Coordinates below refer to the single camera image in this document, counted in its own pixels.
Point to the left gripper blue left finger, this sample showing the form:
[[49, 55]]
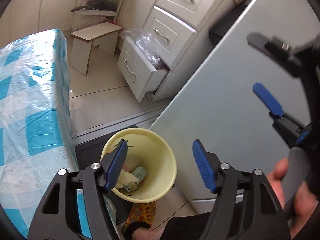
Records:
[[116, 165]]

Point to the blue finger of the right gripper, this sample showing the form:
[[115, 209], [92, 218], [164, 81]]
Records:
[[268, 99], [273, 45]]

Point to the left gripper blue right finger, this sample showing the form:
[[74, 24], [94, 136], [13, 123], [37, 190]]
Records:
[[206, 171]]

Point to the white tissue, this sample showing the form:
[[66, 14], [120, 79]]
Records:
[[125, 179]]

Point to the yellow trash bin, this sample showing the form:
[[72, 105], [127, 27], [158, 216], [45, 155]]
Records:
[[154, 154]]

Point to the white kitchen base cabinets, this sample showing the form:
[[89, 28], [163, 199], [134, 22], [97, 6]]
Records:
[[24, 17]]

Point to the person's right hand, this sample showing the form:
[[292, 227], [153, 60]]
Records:
[[305, 202]]

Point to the grey refrigerator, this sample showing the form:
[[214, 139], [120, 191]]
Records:
[[217, 105]]

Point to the patterned slipper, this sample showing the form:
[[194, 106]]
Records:
[[141, 215]]

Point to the blue checkered tablecloth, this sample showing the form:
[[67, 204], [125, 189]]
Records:
[[36, 131]]

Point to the white drawer cabinet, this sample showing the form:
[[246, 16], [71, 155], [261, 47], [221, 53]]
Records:
[[181, 32]]

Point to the clear plastic bag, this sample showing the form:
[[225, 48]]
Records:
[[146, 44]]

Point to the small white stool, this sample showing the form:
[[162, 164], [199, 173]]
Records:
[[104, 35]]

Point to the white open shelf rack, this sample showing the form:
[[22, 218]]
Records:
[[91, 12]]

